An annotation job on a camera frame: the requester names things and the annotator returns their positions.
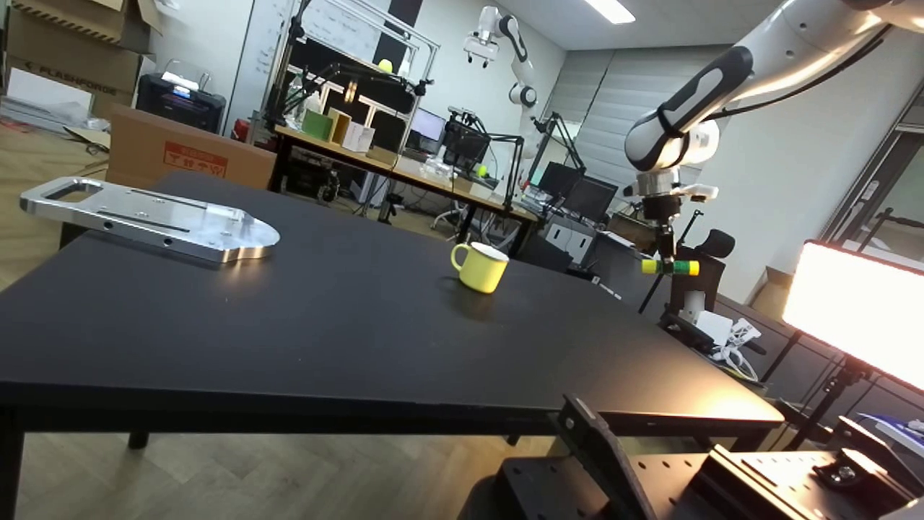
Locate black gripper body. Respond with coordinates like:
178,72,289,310
634,170,721,244

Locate yellow mug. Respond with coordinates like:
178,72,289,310
446,241,510,297

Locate black office chair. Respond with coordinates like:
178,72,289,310
664,229,739,315

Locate black tripod pole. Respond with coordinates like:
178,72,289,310
634,209,706,315

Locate black computer monitor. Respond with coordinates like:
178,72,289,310
534,159,619,224

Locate grey window blind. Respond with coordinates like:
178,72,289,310
546,40,744,229

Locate bright light panel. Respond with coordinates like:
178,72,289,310
780,241,924,394

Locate ceiling light panel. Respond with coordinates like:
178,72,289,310
582,0,637,26

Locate black 3D printer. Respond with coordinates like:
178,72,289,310
440,108,494,180

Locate long wooden desk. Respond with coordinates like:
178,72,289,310
270,121,543,244

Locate black shelf rack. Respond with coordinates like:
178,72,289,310
269,33,432,157

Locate green box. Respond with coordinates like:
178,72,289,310
299,108,336,146

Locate brown cardboard box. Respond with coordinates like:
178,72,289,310
107,104,280,195

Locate silver metal plate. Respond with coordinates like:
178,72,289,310
17,173,283,273

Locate stacked cardboard boxes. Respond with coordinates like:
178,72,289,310
2,0,155,99

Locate white adapter and cables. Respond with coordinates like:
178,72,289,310
674,290,767,384

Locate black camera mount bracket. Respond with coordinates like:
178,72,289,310
552,391,660,520

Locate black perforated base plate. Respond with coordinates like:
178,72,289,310
494,446,924,520

